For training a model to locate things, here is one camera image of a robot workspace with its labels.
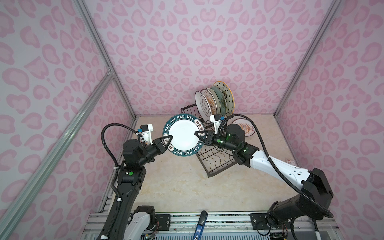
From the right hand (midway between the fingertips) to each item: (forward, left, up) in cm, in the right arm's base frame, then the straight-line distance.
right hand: (195, 134), depth 69 cm
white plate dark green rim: (-3, +5, -3) cm, 6 cm away
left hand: (-1, +10, 0) cm, 10 cm away
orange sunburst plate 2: (+33, -36, -33) cm, 59 cm away
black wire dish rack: (+4, -11, -31) cm, 33 cm away
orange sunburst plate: (+19, -7, +4) cm, 21 cm away
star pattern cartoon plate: (+26, -18, +1) cm, 31 cm away
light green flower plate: (+25, -13, 0) cm, 28 cm away
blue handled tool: (-34, -2, -27) cm, 43 cm away
